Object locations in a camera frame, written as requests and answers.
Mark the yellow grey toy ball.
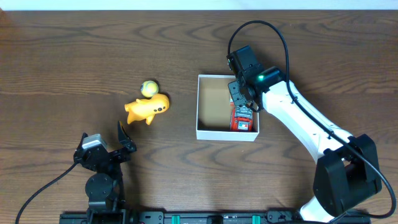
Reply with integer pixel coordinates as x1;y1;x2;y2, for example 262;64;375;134
141;80;159;98

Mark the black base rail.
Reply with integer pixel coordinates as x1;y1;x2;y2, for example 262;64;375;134
59;210;303;224

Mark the red and grey toy truck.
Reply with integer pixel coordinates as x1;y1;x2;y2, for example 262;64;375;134
230;106;253;132

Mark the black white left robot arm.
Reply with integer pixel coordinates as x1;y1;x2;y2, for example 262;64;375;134
73;123;137;212

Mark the multicoloured puzzle cube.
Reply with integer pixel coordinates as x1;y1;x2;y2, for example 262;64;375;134
229;95;236;108

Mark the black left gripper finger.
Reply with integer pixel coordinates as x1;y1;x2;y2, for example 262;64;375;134
79;133;88;146
118;121;137;152

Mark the open cardboard box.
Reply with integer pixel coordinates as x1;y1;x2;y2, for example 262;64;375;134
196;75;259;142

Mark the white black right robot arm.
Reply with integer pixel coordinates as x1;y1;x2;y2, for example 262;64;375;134
227;46;382;223

